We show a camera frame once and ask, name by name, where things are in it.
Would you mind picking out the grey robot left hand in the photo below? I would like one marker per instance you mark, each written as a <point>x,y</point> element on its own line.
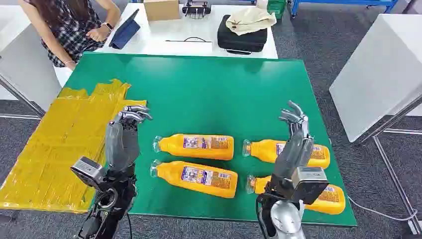
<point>122,145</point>

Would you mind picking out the person's left hand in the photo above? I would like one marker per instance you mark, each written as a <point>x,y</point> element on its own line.
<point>97,34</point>

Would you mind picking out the person's right hand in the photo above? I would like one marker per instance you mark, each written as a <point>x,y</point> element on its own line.
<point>70,65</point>

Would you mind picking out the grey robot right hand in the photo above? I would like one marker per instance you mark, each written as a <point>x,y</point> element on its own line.
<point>293,151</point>

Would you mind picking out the orange drink bottle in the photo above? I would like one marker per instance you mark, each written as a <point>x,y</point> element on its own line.
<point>263,150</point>
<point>333,201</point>
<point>174,146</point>
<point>171,175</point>

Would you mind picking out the person's wristwatch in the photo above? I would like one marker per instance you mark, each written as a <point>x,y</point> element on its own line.
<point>107,26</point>

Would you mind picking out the person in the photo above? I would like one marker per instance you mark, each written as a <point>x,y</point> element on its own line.
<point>72,29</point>

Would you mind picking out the tablet in blue case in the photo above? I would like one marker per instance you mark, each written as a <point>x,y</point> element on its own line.
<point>123,34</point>

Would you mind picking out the white bare table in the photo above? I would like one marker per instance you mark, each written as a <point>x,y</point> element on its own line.
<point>23,59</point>

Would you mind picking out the yellow plastic sheet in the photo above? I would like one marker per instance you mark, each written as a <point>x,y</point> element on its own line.
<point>59,148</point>

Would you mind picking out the brown cardboard box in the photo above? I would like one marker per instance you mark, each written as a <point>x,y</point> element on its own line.
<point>161,10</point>

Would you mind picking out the white table with clutter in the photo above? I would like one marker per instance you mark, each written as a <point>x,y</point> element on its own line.
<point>171,28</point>

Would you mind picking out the green table mat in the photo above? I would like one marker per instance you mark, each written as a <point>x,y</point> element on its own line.
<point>214,99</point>

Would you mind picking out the black handheld controller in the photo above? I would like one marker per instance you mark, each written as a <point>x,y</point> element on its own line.
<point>196,8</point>

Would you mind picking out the black carrying case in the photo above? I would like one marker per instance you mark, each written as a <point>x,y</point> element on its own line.
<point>240,43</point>

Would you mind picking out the white table, slanted metal legs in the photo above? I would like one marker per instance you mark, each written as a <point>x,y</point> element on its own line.
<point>379,66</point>

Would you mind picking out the beige cloth bag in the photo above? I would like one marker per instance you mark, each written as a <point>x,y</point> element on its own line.
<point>250,21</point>

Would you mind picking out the green plastic crate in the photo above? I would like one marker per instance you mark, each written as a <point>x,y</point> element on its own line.
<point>276,8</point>

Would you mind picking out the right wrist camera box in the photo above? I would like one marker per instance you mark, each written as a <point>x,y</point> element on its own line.
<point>311,184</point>

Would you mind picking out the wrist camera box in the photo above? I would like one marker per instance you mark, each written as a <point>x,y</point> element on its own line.
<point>311,184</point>
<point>87,171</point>

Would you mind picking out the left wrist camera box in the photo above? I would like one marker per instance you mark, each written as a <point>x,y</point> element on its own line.
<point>87,171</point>

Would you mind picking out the blue metal frame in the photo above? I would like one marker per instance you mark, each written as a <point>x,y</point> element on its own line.
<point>343,2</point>

